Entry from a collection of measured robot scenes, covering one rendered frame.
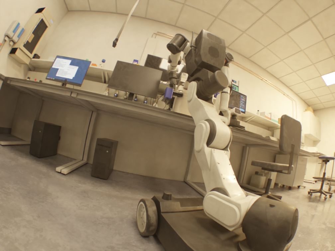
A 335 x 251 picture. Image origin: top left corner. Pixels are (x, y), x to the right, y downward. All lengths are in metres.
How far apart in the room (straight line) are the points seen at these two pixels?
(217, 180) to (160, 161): 1.43
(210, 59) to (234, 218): 0.88
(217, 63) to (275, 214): 0.89
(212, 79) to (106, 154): 1.13
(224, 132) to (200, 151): 0.15
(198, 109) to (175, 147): 1.24
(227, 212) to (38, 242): 0.72
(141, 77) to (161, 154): 1.06
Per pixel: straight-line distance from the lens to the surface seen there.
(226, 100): 1.09
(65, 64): 1.96
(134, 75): 1.58
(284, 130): 1.49
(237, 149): 2.57
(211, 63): 0.98
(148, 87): 1.52
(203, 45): 1.01
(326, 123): 6.55
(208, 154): 0.67
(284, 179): 3.21
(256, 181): 2.72
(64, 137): 2.18
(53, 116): 2.31
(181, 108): 1.23
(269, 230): 0.49
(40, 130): 1.77
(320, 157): 2.80
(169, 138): 1.99
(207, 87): 0.87
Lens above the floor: 0.49
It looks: 8 degrees up
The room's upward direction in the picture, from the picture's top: 12 degrees clockwise
